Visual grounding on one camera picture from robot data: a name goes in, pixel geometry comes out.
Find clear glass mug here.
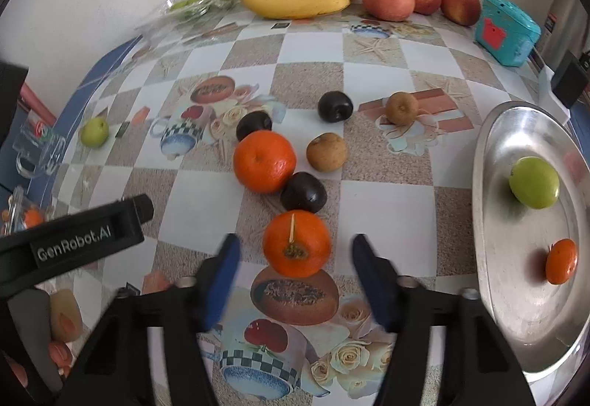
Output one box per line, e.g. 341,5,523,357
16,111,67,178

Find beige foam fruit net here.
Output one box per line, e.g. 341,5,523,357
50,288,84,342

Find small orange mandarin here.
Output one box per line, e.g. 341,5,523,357
545,239,579,285

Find silver thermos flask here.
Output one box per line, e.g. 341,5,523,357
537,0,590,66

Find large orange mandarin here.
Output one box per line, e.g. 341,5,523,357
233,130,297,195

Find checkered printed tablecloth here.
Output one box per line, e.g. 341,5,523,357
46,10,554,406

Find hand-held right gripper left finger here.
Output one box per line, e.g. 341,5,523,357
58,233,243,406

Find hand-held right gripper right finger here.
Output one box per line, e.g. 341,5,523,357
351,233,538,406

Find small brown sapodilla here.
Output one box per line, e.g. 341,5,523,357
385,91,420,125

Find pink board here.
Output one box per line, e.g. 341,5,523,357
21,83,58,125

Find orange mandarin with stem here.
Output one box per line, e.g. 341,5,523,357
262,210,333,278

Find large green jujube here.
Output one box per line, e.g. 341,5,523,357
508,156,561,209

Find silver oval metal tray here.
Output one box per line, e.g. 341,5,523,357
471,101,590,384

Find dark purple plum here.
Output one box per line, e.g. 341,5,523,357
280,172,328,214
236,111,274,142
317,91,354,122

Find small green jujube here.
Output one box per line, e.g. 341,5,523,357
80,117,110,148

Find teal plastic box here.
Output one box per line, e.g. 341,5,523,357
475,0,541,67

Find white plastic stand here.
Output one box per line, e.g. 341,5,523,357
537,65,572,112

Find orange persimmon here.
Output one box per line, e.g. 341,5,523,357
48,339,74,376

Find clear bag of green jujubes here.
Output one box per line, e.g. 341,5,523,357
136,0,238,35

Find clear plastic container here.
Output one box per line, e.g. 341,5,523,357
0,185,53,237

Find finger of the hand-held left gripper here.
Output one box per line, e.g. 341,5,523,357
115,195,155,245

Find large brown sapodilla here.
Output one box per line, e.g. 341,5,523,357
306,132,348,171

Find black box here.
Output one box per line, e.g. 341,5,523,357
0,62,29,144

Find black charger block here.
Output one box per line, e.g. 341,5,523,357
551,51,590,108

